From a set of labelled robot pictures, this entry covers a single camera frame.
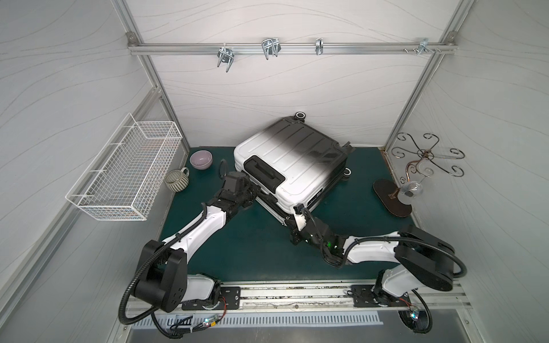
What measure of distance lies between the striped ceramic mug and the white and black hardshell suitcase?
0.95ft

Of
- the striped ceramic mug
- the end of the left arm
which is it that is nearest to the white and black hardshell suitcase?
the end of the left arm

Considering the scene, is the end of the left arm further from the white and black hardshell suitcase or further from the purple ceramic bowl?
the purple ceramic bowl

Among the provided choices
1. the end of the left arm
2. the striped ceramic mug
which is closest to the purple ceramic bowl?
the striped ceramic mug

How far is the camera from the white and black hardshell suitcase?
0.79m

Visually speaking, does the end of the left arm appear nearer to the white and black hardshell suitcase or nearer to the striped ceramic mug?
the white and black hardshell suitcase

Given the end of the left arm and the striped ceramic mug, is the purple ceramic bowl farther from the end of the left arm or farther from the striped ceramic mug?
the end of the left arm

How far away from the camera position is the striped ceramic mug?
1.00 m
